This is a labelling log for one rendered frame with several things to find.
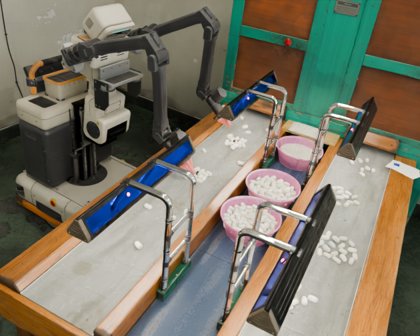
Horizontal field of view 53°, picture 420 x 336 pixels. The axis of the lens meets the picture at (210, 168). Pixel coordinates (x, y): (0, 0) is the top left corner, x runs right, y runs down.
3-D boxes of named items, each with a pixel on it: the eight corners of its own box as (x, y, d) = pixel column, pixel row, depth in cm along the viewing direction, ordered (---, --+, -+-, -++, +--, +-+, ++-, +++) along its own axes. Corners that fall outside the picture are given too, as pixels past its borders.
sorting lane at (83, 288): (20, 297, 138) (19, 293, 136) (241, 112, 278) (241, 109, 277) (92, 340, 128) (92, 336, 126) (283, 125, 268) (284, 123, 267)
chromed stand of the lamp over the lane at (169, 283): (119, 279, 154) (118, 180, 130) (150, 247, 170) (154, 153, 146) (163, 302, 148) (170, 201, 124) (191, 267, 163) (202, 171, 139)
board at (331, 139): (280, 129, 252) (281, 128, 252) (288, 121, 264) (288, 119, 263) (334, 147, 241) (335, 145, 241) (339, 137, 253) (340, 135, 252)
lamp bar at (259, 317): (245, 323, 101) (250, 303, 97) (313, 196, 149) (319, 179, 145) (276, 338, 98) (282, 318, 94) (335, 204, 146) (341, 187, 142)
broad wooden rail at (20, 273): (1, 309, 149) (-7, 273, 139) (222, 125, 289) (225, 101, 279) (26, 324, 145) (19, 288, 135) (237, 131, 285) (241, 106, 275)
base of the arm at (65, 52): (79, 45, 207) (59, 49, 198) (88, 38, 202) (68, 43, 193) (87, 61, 209) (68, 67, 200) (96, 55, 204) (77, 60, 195)
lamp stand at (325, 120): (299, 191, 216) (321, 112, 192) (310, 173, 231) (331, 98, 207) (336, 203, 210) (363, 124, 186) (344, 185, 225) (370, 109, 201)
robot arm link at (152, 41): (163, 27, 176) (149, 33, 169) (172, 59, 182) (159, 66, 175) (89, 39, 200) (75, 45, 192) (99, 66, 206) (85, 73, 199)
